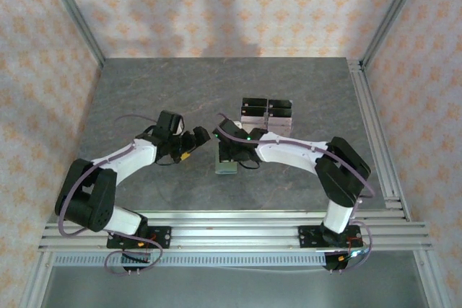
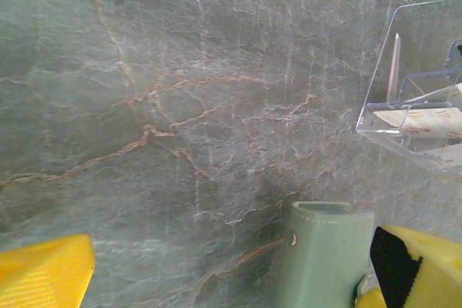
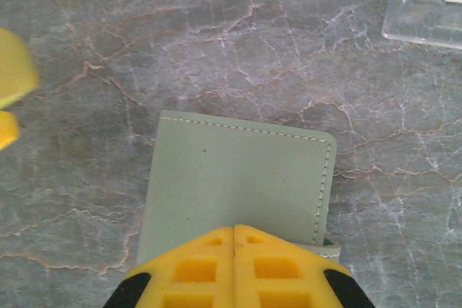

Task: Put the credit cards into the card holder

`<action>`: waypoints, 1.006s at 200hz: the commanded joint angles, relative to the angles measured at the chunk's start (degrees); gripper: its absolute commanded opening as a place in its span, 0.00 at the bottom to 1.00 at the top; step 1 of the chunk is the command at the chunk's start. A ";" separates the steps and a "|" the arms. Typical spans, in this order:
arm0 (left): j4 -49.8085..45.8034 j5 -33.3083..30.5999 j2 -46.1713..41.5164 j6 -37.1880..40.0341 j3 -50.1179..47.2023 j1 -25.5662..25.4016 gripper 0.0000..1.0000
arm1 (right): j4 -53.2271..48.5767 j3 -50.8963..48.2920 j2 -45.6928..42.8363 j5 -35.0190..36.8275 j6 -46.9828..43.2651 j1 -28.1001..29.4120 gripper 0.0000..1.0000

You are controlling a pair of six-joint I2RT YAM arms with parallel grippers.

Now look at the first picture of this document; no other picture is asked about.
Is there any pink VIP card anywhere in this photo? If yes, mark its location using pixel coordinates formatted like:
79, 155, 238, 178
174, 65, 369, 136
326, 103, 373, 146
240, 115, 268, 132
269, 117, 292, 136

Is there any black base connector board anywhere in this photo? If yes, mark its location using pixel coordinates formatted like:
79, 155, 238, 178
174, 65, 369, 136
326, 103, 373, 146
322, 249, 364, 275

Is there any aluminium rail frame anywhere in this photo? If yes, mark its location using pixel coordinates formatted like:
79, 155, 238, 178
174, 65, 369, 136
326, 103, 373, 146
38, 209, 432, 253

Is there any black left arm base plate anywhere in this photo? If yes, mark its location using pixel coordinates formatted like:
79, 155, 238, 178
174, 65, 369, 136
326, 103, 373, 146
107, 226, 171, 250

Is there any slotted grey cable duct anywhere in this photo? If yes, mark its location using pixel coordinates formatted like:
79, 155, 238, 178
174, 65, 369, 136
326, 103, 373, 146
53, 252, 328, 268

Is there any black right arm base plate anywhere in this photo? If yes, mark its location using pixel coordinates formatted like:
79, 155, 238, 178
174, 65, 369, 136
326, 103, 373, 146
298, 224, 362, 250

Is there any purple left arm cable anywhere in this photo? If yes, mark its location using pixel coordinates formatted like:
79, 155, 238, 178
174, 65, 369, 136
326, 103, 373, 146
57, 114, 163, 277

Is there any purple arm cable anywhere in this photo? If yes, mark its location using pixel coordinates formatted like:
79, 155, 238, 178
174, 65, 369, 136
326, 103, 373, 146
57, 114, 163, 277
216, 113, 376, 273

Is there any aluminium side rail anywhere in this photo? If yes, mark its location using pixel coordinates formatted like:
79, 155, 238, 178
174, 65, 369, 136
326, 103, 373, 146
347, 58, 412, 222

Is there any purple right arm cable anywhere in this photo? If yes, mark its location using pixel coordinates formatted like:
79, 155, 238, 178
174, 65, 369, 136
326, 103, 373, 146
216, 113, 376, 273

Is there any aluminium frame post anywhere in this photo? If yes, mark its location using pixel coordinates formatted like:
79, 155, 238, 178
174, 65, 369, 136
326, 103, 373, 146
38, 0, 106, 69
359, 0, 431, 69

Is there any aluminium frame leg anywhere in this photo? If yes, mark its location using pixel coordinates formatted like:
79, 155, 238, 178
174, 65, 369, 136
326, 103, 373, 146
413, 250, 445, 308
21, 252, 55, 308

